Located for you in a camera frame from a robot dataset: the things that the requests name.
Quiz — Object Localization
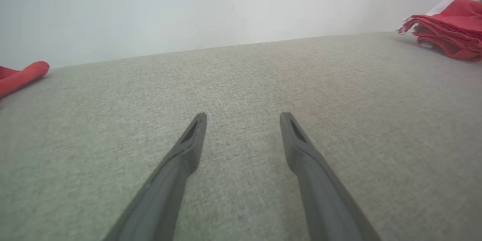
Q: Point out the red shorts white trim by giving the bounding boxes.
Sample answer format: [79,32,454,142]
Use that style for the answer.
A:
[396,0,482,62]

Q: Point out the grey fabric sofa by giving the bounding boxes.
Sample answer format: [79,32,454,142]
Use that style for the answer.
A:
[0,31,482,241]

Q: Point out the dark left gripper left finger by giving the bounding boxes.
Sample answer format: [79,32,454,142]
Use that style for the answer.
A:
[103,112,208,241]

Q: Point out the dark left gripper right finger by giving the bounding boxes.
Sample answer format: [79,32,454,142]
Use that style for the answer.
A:
[279,112,381,241]

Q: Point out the red basketball jersey white tee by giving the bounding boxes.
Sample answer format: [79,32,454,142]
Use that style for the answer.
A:
[0,61,50,99]

